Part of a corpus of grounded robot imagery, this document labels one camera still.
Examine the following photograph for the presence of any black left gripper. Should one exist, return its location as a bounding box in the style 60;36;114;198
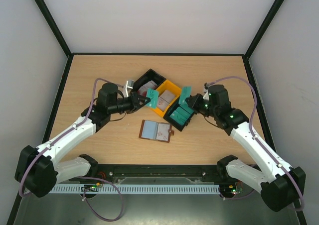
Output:
109;92;151;114

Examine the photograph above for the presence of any green credit card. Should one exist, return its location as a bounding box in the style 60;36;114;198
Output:
146;88;159;109
178;86;192;105

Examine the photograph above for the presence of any brown leather card holder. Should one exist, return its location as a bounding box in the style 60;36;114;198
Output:
139;120;174;143

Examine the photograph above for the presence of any white credit card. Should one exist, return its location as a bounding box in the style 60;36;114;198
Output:
156;123;170;141

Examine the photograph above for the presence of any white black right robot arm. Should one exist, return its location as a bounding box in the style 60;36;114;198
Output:
185;85;306;212

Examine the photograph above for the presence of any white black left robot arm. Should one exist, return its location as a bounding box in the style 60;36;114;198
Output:
14;82;151;198

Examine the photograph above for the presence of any red white card stack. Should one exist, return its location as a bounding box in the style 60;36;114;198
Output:
137;81;157;97

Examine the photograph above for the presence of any green card stack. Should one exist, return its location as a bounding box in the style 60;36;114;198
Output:
169;107;194;126

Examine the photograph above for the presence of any black plastic bin right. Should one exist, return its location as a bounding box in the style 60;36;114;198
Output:
163;101;195;131

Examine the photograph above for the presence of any black plastic bin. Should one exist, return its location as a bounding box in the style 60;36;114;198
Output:
163;101;195;131
132;69;166;97

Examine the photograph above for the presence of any black plastic bin left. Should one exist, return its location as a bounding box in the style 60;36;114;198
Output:
132;69;166;97

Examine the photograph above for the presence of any yellow plastic bin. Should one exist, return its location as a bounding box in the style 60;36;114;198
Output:
153;80;182;117

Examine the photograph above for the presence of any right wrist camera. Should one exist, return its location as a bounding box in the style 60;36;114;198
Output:
203;83;213;101

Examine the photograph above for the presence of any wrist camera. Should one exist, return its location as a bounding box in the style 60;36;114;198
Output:
203;83;213;101
122;79;134;98

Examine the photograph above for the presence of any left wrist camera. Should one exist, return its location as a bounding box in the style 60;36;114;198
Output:
122;79;134;98

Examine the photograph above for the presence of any black metal frame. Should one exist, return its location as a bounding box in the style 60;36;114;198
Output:
6;0;307;225

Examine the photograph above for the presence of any light blue cable duct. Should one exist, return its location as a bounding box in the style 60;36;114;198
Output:
50;184;220;195

